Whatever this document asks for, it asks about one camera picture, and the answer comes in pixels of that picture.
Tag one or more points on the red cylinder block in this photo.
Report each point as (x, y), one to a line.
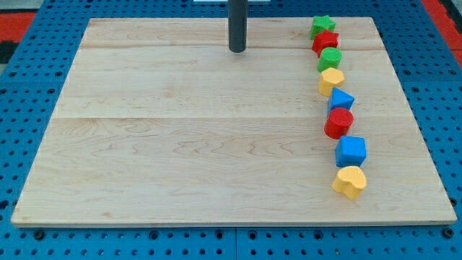
(338, 123)

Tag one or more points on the yellow heart block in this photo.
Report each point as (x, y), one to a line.
(350, 181)

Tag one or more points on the blue cube block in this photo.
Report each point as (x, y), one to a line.
(350, 151)

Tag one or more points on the light wooden board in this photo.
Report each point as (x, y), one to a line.
(159, 124)

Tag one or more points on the red star block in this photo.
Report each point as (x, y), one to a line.
(324, 39)

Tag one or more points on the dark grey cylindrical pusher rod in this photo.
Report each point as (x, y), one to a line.
(237, 25)

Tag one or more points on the yellow hexagon block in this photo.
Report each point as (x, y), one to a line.
(329, 79)

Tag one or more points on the green star block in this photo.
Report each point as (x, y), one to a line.
(321, 23)

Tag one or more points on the blue triangle block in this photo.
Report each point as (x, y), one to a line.
(339, 99)

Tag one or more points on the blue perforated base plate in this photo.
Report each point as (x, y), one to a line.
(424, 62)

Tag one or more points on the green cylinder block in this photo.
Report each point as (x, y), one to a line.
(330, 58)

